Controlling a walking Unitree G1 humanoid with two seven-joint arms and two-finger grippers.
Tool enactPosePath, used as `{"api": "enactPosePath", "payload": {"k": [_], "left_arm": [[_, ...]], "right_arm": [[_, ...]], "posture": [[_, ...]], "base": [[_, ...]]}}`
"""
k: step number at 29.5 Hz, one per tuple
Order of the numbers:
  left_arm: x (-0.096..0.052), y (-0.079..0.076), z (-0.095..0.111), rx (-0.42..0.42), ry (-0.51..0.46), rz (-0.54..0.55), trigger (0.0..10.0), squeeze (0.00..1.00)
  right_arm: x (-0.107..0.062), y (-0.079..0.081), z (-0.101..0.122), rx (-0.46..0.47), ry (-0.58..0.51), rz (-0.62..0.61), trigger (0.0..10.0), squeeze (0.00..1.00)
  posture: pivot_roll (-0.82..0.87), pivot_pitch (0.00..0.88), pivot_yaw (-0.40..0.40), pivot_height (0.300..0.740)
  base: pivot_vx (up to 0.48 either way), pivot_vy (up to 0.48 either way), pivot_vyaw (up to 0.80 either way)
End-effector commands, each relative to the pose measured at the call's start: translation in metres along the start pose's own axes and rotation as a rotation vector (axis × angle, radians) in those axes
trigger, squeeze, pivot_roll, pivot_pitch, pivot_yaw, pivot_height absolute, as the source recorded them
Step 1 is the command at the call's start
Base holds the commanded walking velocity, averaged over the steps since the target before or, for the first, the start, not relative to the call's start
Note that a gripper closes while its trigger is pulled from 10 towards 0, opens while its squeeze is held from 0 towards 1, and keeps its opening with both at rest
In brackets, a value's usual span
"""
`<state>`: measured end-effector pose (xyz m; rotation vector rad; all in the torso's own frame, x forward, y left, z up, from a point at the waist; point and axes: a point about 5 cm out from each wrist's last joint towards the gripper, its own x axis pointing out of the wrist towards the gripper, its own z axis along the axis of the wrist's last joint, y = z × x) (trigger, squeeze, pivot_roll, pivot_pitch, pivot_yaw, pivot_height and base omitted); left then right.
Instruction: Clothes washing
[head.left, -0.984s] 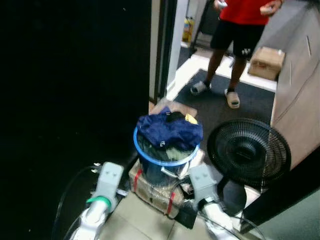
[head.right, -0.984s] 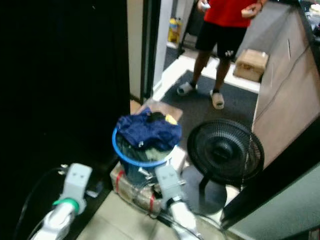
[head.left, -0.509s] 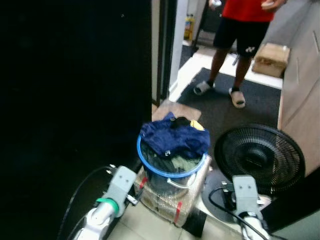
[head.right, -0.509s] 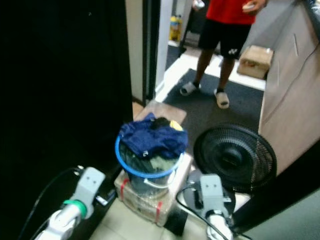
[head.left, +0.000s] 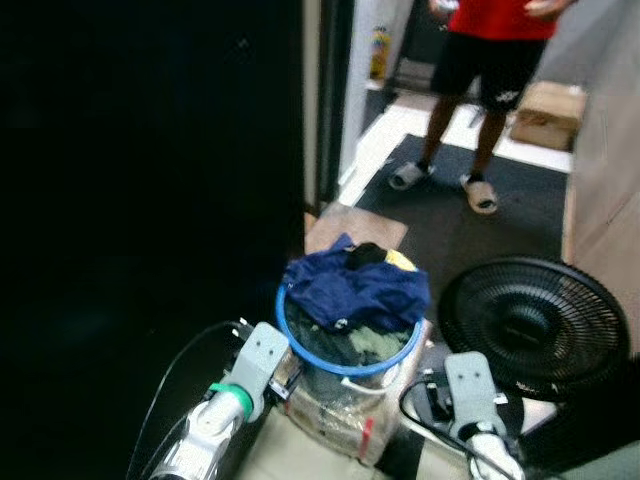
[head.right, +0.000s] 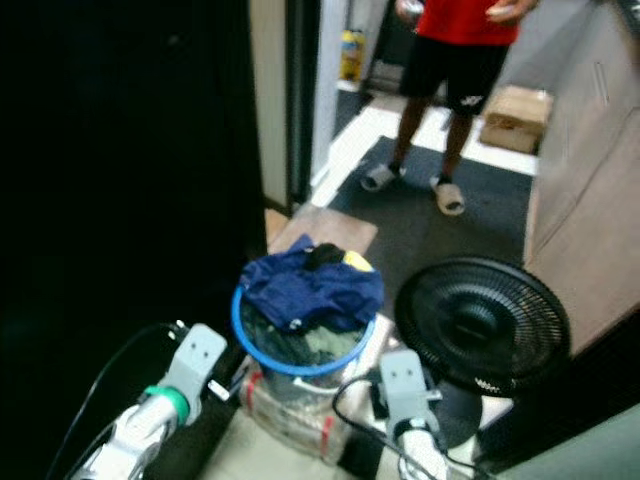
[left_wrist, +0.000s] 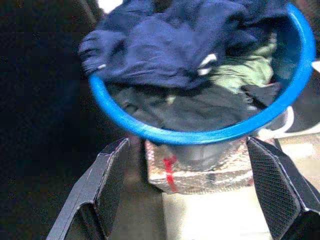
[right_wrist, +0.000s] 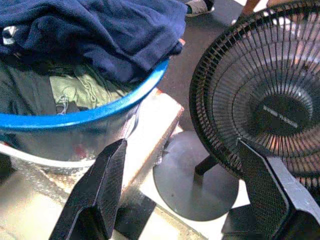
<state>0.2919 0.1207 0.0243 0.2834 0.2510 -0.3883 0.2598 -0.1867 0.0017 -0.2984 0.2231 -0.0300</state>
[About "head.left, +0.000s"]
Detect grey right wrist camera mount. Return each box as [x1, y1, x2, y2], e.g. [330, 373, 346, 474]
[442, 351, 501, 441]

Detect brown wooden kitchen cabinet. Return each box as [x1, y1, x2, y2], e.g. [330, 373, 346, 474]
[560, 0, 640, 356]

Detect olive green garment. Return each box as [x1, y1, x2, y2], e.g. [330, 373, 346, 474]
[335, 322, 411, 366]

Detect dark grey floor mat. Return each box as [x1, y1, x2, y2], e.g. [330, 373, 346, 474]
[353, 133, 573, 301]

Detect black floor fan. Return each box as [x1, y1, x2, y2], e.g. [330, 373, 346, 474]
[437, 256, 633, 406]

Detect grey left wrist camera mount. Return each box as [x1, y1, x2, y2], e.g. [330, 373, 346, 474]
[230, 321, 292, 419]

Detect black garment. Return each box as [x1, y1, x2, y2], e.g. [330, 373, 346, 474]
[345, 241, 389, 271]

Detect person's left hand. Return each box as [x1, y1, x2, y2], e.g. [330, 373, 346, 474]
[525, 0, 576, 19]

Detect brown wooden board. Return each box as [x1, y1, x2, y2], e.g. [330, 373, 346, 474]
[303, 203, 410, 259]

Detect person red shirt black shorts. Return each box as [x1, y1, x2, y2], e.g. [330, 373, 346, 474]
[405, 0, 579, 201]

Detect blue-rimmed laundry basket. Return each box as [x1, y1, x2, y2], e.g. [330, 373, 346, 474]
[274, 280, 429, 401]

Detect navy blue knit garment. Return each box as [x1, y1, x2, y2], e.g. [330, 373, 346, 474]
[282, 233, 433, 334]

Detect brown cardboard box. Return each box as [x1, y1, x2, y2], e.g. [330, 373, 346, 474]
[508, 80, 588, 153]

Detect yellow garment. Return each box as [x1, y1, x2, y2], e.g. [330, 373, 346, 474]
[385, 249, 419, 275]

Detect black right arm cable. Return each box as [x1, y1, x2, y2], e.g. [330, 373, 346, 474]
[398, 372, 521, 480]

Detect beige and black door frame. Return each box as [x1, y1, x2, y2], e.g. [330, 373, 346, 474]
[302, 0, 356, 213]

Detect yellow plastic bottle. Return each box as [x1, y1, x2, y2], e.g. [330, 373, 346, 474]
[369, 27, 392, 83]

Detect grey slipper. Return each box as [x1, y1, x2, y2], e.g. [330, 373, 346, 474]
[460, 175, 499, 216]
[388, 160, 436, 191]

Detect large black panel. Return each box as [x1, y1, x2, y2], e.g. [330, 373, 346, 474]
[0, 0, 306, 480]

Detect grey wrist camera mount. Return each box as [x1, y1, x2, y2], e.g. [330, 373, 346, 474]
[442, 351, 501, 441]
[230, 321, 292, 419]

